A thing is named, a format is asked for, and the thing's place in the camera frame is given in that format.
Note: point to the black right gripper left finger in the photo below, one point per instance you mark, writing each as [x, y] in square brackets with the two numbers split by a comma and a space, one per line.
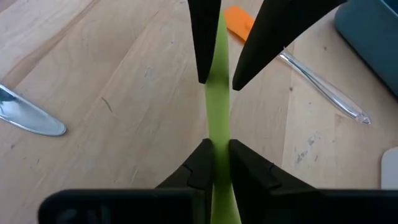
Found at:
[199, 174]

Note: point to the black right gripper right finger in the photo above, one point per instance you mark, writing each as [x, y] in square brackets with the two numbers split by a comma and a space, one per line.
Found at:
[255, 174]

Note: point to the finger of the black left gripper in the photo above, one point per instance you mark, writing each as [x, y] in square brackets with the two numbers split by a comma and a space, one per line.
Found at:
[203, 31]
[273, 28]

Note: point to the lime green spoon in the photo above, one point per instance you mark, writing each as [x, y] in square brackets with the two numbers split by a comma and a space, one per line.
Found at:
[217, 109]

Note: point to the teal plastic bin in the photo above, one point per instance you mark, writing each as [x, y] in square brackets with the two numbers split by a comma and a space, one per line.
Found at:
[373, 37]

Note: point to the white plastic bin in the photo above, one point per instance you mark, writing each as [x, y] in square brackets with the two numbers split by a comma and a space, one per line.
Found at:
[391, 168]

